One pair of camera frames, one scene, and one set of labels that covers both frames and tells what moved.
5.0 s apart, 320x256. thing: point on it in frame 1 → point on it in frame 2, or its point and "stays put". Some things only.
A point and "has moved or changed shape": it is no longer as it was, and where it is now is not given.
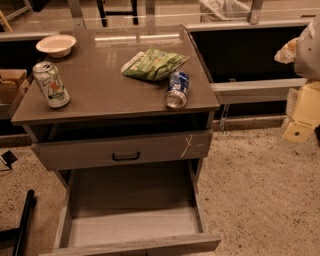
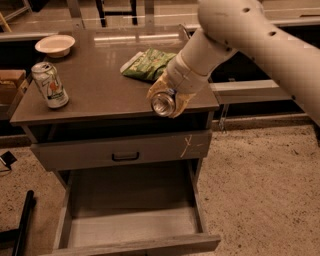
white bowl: (56, 46) stays put
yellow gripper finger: (298, 132) → (180, 101)
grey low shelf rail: (255, 91) stays put
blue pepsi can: (176, 94) has moved or changed shape
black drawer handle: (134, 158) stays put
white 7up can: (49, 80) stays put
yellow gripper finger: (287, 53) → (161, 84)
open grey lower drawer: (143, 209) stays put
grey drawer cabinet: (124, 120) stays put
